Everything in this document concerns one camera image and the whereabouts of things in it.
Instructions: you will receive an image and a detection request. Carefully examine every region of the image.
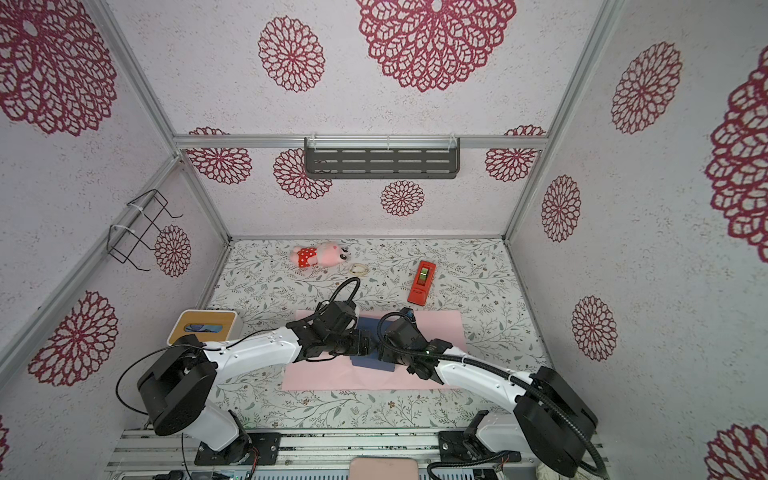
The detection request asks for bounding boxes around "pink plush toy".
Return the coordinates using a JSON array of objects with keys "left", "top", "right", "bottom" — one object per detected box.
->
[{"left": 290, "top": 242, "right": 349, "bottom": 269}]

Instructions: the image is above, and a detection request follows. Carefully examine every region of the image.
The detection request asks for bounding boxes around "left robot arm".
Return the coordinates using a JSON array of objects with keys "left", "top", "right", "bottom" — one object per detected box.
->
[{"left": 137, "top": 300, "right": 373, "bottom": 463}]

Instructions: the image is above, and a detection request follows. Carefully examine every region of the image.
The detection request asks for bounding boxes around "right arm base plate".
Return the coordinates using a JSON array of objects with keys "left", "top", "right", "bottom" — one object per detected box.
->
[{"left": 437, "top": 430, "right": 522, "bottom": 464}]

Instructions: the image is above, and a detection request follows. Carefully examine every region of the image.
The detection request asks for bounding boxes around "grey wall shelf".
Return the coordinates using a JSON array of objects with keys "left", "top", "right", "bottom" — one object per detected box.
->
[{"left": 303, "top": 136, "right": 461, "bottom": 180}]

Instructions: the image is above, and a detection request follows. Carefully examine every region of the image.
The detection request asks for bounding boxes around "white tissue box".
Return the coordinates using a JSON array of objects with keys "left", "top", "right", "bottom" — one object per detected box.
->
[{"left": 166, "top": 309, "right": 243, "bottom": 346}]

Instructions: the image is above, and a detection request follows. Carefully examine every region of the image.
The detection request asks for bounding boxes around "black wire wall rack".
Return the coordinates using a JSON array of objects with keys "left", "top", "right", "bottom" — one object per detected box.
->
[{"left": 105, "top": 189, "right": 183, "bottom": 272}]

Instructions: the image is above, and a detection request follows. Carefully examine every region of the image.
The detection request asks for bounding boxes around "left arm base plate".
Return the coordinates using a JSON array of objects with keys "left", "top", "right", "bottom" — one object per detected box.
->
[{"left": 194, "top": 432, "right": 282, "bottom": 467}]

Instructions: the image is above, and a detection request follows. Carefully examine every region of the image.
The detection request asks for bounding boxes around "blue gift box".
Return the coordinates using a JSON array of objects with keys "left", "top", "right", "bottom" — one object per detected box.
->
[{"left": 350, "top": 316, "right": 396, "bottom": 373}]

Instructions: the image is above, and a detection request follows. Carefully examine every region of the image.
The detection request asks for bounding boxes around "clear tape roll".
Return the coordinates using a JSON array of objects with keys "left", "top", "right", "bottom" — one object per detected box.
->
[{"left": 349, "top": 263, "right": 370, "bottom": 277}]

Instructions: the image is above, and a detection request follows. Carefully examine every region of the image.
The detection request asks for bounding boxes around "pink wrapping paper sheet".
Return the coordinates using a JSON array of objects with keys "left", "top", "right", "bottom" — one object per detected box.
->
[{"left": 281, "top": 310, "right": 467, "bottom": 392}]

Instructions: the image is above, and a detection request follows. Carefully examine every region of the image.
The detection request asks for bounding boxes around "red tape dispenser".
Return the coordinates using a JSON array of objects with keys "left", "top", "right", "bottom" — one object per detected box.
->
[{"left": 407, "top": 260, "right": 436, "bottom": 306}]

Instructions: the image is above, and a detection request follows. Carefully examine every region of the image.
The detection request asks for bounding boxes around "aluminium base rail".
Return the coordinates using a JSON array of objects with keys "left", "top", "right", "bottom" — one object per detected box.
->
[{"left": 106, "top": 427, "right": 610, "bottom": 470}]

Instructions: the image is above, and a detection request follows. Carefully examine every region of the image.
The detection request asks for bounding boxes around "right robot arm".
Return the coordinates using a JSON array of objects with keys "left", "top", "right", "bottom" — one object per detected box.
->
[{"left": 376, "top": 309, "right": 610, "bottom": 479}]

